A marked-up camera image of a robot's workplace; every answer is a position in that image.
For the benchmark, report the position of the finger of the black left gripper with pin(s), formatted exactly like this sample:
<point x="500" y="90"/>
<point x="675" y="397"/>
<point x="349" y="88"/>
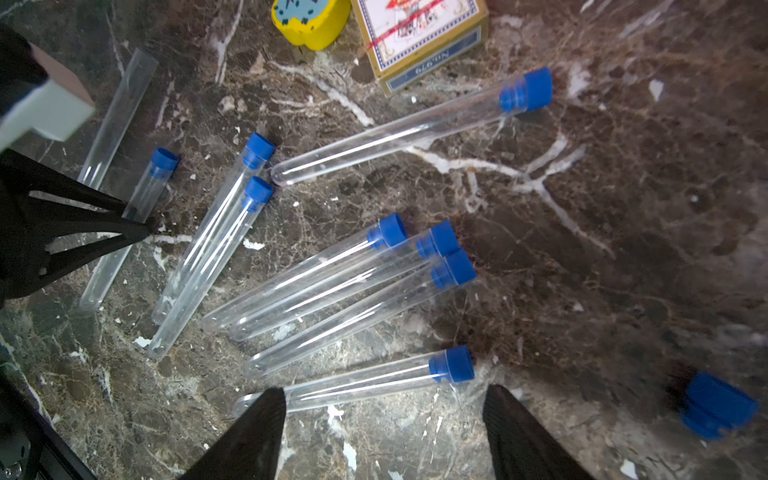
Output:
<point x="36" y="199"/>
<point x="27" y="266"/>

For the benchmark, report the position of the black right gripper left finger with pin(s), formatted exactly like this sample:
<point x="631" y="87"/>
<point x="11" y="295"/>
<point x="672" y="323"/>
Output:
<point x="250" y="448"/>

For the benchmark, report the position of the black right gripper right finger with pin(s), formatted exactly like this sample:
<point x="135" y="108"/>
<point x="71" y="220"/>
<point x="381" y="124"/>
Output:
<point x="521" y="448"/>

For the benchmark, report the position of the clear test tube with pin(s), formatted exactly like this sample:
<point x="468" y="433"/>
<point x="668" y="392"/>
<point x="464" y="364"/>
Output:
<point x="118" y="118"/>

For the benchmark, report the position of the blue stopper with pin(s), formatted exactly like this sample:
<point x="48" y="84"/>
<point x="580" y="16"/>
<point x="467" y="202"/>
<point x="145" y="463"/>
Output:
<point x="712" y="407"/>

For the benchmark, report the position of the yellow butterfly toy block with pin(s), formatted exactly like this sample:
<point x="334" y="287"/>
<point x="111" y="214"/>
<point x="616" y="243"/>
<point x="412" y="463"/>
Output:
<point x="312" y="23"/>

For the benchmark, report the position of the playing card box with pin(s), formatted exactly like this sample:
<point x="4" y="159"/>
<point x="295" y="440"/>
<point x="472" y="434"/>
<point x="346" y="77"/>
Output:
<point x="406" y="40"/>

